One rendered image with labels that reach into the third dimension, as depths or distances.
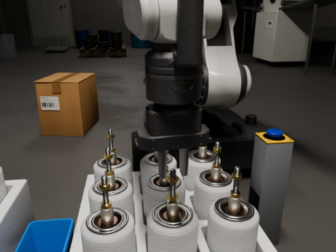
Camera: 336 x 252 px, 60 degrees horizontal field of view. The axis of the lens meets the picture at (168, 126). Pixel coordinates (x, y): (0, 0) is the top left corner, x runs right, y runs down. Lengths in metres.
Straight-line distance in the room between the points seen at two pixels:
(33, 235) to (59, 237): 0.06
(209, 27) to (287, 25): 4.04
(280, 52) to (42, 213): 3.91
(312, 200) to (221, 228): 0.65
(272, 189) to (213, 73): 0.38
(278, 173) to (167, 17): 0.52
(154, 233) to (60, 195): 0.65
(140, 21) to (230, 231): 0.38
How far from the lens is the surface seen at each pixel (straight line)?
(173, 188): 0.53
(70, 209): 1.06
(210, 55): 0.95
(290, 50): 4.54
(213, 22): 0.45
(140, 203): 0.72
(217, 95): 0.92
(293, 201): 1.13
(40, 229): 0.84
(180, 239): 0.54
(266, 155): 0.75
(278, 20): 4.41
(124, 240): 0.54
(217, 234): 0.58
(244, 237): 0.57
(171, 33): 0.41
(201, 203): 0.67
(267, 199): 0.82
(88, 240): 0.54
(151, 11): 0.41
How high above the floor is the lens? 0.58
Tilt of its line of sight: 19 degrees down
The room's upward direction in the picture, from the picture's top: straight up
